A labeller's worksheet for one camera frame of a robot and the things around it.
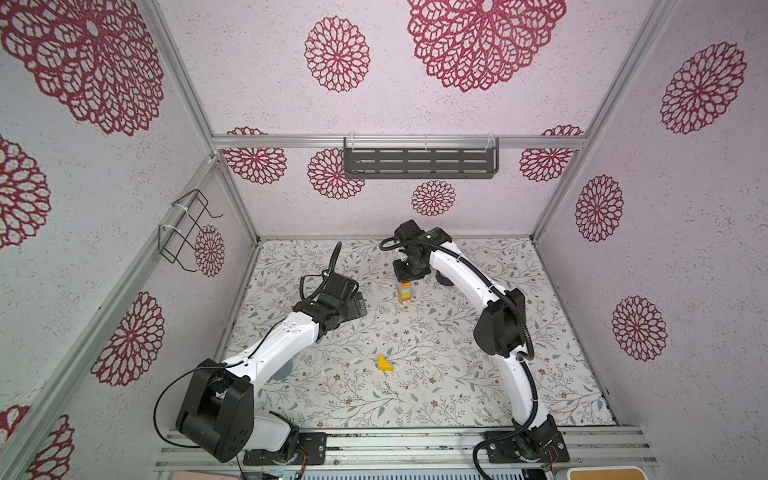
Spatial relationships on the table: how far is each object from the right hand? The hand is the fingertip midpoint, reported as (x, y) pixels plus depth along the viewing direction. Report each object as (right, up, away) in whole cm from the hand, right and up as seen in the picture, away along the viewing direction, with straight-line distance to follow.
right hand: (403, 272), depth 94 cm
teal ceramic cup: (-34, -28, -10) cm, 45 cm away
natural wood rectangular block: (-1, -7, +7) cm, 10 cm away
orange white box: (+43, -44, -28) cm, 67 cm away
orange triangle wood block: (+2, -5, +12) cm, 13 cm away
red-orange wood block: (+2, -9, +7) cm, 12 cm away
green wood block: (+1, -7, +4) cm, 8 cm away
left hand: (-17, -11, -6) cm, 21 cm away
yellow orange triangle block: (-6, -27, -7) cm, 28 cm away
